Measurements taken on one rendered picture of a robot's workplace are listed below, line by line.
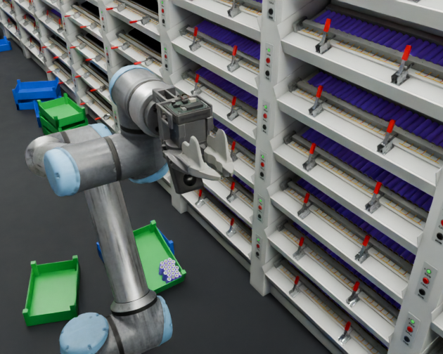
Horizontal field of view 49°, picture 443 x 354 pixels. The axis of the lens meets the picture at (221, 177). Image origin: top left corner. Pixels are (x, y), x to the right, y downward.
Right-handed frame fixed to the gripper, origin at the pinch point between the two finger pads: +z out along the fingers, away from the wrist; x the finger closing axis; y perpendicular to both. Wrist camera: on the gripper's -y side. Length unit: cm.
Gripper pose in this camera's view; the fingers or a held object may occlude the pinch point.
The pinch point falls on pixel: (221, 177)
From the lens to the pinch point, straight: 69.9
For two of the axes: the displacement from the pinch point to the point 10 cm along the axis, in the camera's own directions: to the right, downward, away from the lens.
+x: 8.7, -2.7, 4.1
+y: -0.3, -8.5, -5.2
